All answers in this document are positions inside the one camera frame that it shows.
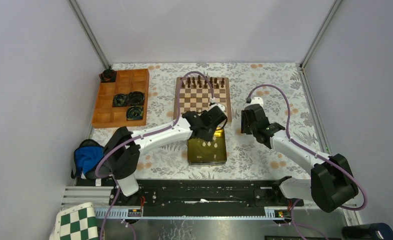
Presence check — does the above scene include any aluminium frame rail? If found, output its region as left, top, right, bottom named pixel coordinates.
left=295, top=0, right=345, bottom=186
left=67, top=0, right=111, bottom=69

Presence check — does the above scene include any wooden compartment tray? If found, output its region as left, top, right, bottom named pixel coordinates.
left=92, top=68, right=150, bottom=129

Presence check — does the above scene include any blue yellow rolled tie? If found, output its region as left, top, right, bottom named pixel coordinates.
left=112, top=93, right=128, bottom=108

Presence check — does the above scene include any dark floral rolled tie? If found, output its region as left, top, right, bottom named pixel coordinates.
left=99, top=69, right=117, bottom=83

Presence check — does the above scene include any wooden chess board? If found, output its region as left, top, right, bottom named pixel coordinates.
left=173, top=75, right=233, bottom=125

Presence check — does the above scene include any floral patterned table mat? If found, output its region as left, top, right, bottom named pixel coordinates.
left=90, top=62, right=330, bottom=181

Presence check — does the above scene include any green white chess mat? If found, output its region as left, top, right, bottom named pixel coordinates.
left=49, top=202, right=99, bottom=240

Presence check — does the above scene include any aluminium frame rail right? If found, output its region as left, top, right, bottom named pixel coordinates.
left=295, top=0, right=345, bottom=186

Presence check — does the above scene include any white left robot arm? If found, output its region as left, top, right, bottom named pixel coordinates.
left=95, top=103, right=228, bottom=206

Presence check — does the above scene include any gold metal tin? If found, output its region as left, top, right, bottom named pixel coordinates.
left=187, top=128, right=227, bottom=166

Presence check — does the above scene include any blue black cloth bag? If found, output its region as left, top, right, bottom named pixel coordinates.
left=70, top=139, right=104, bottom=180

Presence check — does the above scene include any aluminium frame rail left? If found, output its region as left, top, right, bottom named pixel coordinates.
left=67, top=0, right=111, bottom=69

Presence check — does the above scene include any dark rolled tie centre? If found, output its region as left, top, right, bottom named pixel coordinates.
left=127, top=91, right=145, bottom=106

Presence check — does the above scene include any green black rolled tie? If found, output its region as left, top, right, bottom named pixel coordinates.
left=126, top=105, right=144, bottom=121

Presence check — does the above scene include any dark rook left corner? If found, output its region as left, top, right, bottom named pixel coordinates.
left=180, top=78, right=186, bottom=89

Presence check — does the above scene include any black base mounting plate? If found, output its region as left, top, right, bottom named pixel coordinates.
left=109, top=179, right=295, bottom=217

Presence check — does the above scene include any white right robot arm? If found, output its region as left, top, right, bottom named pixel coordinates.
left=241, top=103, right=359, bottom=213

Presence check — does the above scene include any black cylinder bottle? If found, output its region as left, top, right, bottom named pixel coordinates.
left=341, top=222, right=393, bottom=240

